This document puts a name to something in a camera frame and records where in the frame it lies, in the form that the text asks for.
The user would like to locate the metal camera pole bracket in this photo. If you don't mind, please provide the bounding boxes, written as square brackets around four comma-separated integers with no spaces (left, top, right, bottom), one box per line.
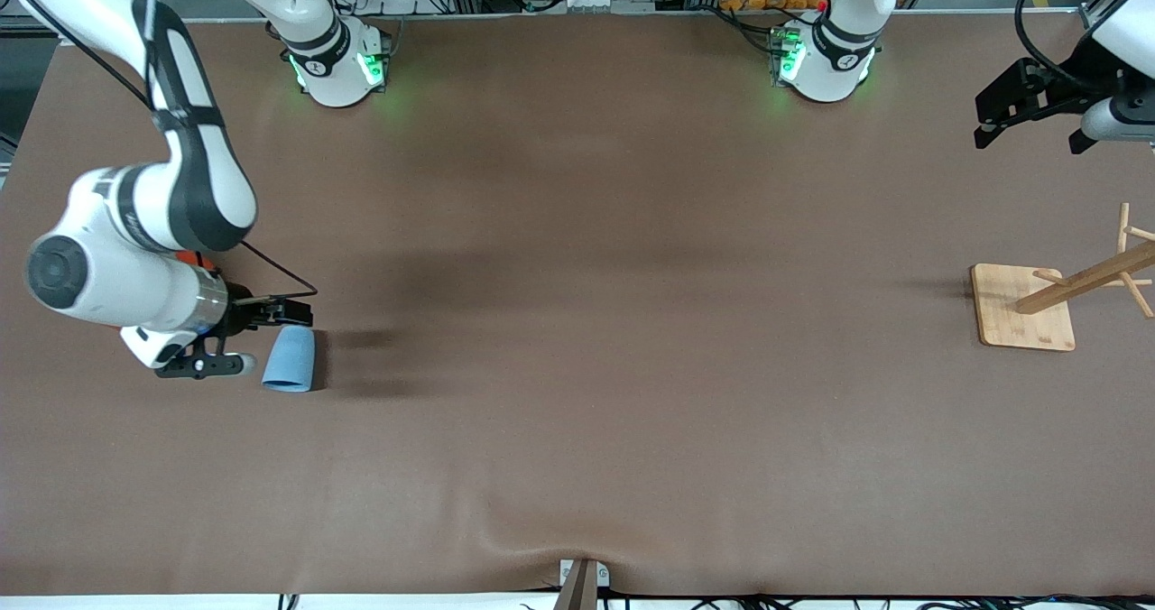
[559,558,611,610]

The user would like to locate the light blue plastic cup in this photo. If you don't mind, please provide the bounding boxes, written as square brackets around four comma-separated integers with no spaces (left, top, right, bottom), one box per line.
[262,325,317,393]

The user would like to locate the wooden mug tree stand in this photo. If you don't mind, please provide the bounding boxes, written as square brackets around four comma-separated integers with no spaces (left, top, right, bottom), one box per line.
[971,202,1155,352]

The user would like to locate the orange can with grey lid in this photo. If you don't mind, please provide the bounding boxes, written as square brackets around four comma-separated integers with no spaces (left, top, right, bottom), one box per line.
[117,249,223,333]

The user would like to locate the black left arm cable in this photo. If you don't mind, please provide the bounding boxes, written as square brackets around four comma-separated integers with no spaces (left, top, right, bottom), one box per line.
[1014,0,1097,74]

